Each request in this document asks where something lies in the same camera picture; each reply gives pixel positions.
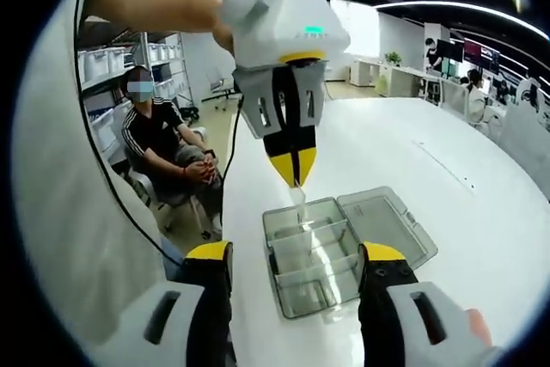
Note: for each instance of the white plastic chair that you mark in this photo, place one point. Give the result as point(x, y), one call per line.
point(172, 201)

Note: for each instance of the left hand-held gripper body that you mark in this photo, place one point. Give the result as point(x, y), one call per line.
point(288, 19)

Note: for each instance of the black mesh office chair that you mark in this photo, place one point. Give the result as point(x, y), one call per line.
point(219, 85)

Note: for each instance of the green potted plant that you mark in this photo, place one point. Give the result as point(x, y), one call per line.
point(393, 59)

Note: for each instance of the person in grey shirt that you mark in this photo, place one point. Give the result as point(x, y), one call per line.
point(56, 191)

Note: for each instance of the clear plastic guide fixture box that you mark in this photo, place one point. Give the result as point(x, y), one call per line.
point(386, 229)

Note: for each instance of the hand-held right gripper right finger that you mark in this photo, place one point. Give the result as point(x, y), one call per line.
point(386, 311)

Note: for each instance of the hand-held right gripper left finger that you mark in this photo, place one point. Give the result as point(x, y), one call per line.
point(206, 311)

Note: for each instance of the white low cabinet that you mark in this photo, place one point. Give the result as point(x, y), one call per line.
point(367, 73)

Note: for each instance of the person's right hand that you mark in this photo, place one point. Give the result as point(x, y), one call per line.
point(480, 326)

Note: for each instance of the red lit monitor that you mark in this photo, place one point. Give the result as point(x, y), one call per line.
point(481, 55)

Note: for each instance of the metal shelf with bins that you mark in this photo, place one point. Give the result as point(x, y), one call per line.
point(103, 66)

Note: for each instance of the white table slot plate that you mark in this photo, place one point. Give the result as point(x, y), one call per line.
point(444, 165)

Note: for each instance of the person's blue jeans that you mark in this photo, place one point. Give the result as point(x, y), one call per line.
point(172, 255)

